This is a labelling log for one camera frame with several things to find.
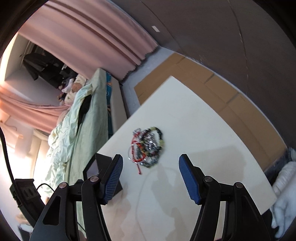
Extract black jewelry box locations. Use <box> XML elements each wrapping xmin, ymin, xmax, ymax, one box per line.
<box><xmin>83</xmin><ymin>153</ymin><xmax>113</xmax><ymax>198</ymax></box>

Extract pile of bracelets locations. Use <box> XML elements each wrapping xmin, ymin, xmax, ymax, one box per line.
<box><xmin>127</xmin><ymin>126</ymin><xmax>166</xmax><ymax>175</ymax></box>

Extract white table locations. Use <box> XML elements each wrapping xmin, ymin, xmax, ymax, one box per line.
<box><xmin>99</xmin><ymin>77</ymin><xmax>276</xmax><ymax>240</ymax></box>

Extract green bed sheet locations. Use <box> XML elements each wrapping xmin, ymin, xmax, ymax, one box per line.
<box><xmin>65</xmin><ymin>68</ymin><xmax>108</xmax><ymax>185</ymax></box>

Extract light green duvet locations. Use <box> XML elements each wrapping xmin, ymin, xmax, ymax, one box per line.
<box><xmin>44</xmin><ymin>84</ymin><xmax>94</xmax><ymax>189</ymax></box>

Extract black garment on bed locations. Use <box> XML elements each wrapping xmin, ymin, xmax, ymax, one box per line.
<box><xmin>77</xmin><ymin>95</ymin><xmax>92</xmax><ymax>130</ymax></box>

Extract flattened brown cardboard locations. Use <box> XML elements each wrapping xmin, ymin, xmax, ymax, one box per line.
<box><xmin>134</xmin><ymin>53</ymin><xmax>287</xmax><ymax>170</ymax></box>

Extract pink side curtain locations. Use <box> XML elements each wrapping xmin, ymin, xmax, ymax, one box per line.
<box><xmin>1</xmin><ymin>87</ymin><xmax>70</xmax><ymax>133</ymax></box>

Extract white fluffy cloth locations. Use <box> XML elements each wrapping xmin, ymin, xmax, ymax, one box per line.
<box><xmin>270</xmin><ymin>149</ymin><xmax>295</xmax><ymax>238</ymax></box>

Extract white sock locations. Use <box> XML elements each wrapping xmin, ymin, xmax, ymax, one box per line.
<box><xmin>58</xmin><ymin>78</ymin><xmax>74</xmax><ymax>93</ymax></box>

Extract patterned pillow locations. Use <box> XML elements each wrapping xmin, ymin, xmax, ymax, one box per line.
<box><xmin>64</xmin><ymin>74</ymin><xmax>87</xmax><ymax>105</ymax></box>

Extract black hanging clothes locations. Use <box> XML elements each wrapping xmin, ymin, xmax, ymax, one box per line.
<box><xmin>23</xmin><ymin>52</ymin><xmax>78</xmax><ymax>88</ymax></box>

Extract black cable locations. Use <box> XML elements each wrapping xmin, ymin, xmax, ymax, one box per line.
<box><xmin>0</xmin><ymin>126</ymin><xmax>18</xmax><ymax>204</ymax></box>

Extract white bed frame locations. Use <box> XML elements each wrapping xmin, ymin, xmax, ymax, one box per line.
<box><xmin>110</xmin><ymin>77</ymin><xmax>127</xmax><ymax>133</ymax></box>

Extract dark wood wall panel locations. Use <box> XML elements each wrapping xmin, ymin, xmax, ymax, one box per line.
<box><xmin>116</xmin><ymin>1</ymin><xmax>295</xmax><ymax>147</ymax></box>

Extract white wall outlet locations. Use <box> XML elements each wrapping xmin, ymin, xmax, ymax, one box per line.
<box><xmin>152</xmin><ymin>26</ymin><xmax>160</xmax><ymax>33</ymax></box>

